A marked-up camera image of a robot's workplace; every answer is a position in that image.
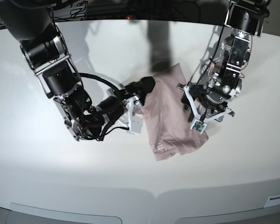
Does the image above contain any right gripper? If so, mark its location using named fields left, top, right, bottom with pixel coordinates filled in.
left=97, top=77, right=155, bottom=135

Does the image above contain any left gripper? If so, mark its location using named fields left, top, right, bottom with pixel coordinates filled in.
left=177, top=83, right=235, bottom=125

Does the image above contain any mauve T-shirt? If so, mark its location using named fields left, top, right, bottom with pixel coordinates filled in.
left=138, top=64, right=209, bottom=161

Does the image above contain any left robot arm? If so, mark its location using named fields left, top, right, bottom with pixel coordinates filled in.
left=177, top=0, right=270, bottom=134

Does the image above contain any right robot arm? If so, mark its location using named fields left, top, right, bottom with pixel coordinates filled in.
left=0, top=0, right=155, bottom=141

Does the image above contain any power strip with red light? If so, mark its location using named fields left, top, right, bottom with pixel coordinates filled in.
left=85, top=15, right=134, bottom=21

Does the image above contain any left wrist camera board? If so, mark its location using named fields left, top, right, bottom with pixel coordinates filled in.
left=190, top=119, right=207, bottom=134

